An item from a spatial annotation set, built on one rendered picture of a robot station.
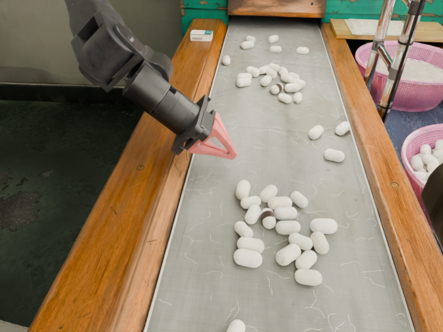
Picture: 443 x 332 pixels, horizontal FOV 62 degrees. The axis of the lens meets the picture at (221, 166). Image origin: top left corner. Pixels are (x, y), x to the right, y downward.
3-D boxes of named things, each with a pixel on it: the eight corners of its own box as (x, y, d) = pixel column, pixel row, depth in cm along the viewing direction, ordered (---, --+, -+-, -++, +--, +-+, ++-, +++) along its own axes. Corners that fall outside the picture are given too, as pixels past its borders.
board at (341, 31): (335, 38, 106) (336, 34, 105) (329, 22, 117) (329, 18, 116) (455, 43, 103) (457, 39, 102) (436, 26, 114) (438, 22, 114)
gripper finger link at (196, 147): (250, 129, 63) (209, 95, 60) (248, 153, 58) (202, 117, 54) (225, 151, 67) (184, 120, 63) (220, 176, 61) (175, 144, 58)
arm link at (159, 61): (73, 67, 52) (112, 25, 48) (97, 46, 61) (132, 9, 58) (137, 125, 56) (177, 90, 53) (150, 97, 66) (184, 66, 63)
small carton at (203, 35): (190, 41, 104) (190, 33, 103) (192, 36, 107) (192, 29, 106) (211, 41, 104) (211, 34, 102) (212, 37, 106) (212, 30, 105)
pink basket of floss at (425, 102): (416, 130, 84) (432, 93, 78) (327, 87, 101) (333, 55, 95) (473, 97, 97) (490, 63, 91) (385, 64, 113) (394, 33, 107)
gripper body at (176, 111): (214, 99, 61) (178, 70, 58) (206, 133, 53) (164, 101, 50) (190, 123, 64) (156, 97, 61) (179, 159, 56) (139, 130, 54)
